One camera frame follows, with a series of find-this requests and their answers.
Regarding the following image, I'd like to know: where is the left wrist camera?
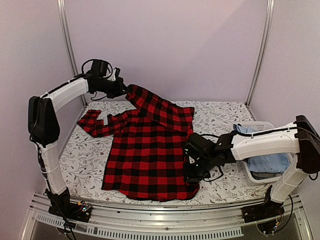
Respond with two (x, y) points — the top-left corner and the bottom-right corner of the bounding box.
(90, 59), (120, 82)

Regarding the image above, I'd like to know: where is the aluminium front rail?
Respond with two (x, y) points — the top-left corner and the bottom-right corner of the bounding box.
(21, 193), (315, 240)

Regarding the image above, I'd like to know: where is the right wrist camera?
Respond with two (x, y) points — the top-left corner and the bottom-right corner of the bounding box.
(184, 133), (215, 164)

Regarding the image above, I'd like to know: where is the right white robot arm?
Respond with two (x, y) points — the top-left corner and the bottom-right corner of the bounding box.
(183, 115), (320, 218)

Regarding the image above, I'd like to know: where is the light blue collared shirt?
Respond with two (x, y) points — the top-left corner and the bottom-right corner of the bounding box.
(233, 123), (291, 174)

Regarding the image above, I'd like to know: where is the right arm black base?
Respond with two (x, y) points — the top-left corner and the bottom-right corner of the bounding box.
(241, 196), (285, 223)

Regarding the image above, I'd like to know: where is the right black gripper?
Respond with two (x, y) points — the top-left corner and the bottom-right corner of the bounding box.
(182, 154), (215, 183)

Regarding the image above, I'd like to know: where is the white plastic laundry basket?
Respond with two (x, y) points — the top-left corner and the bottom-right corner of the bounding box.
(229, 121), (293, 186)

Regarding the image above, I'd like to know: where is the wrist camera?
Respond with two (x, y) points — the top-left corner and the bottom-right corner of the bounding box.
(90, 59), (120, 82)
(184, 133), (215, 164)

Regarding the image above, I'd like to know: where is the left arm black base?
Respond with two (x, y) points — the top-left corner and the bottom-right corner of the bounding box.
(46, 189), (92, 223)

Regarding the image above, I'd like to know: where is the right aluminium frame post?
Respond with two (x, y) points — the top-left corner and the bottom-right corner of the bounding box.
(245, 0), (275, 108)

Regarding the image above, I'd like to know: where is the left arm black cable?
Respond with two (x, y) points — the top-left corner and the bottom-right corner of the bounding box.
(80, 58), (101, 76)

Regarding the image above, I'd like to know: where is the red black plaid shirt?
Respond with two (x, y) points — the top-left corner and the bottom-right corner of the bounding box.
(77, 84), (200, 202)

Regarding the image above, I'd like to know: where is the aluminium frame post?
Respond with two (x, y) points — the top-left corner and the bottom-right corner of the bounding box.
(56, 0), (88, 107)
(245, 0), (275, 108)

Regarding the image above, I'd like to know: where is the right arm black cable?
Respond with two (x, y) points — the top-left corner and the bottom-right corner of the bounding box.
(202, 164), (226, 182)

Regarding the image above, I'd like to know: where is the left aluminium frame post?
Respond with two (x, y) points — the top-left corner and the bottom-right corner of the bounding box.
(56, 0), (88, 107)

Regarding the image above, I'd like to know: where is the floral patterned table cloth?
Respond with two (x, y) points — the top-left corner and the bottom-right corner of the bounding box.
(57, 101), (268, 206)

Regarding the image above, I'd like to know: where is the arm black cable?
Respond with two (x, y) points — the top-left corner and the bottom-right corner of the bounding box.
(80, 58), (101, 76)
(202, 164), (226, 182)

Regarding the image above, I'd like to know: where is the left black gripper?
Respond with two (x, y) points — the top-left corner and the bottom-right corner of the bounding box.
(94, 76), (130, 99)

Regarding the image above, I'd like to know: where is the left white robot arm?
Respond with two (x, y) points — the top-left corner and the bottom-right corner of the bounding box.
(27, 74), (129, 196)

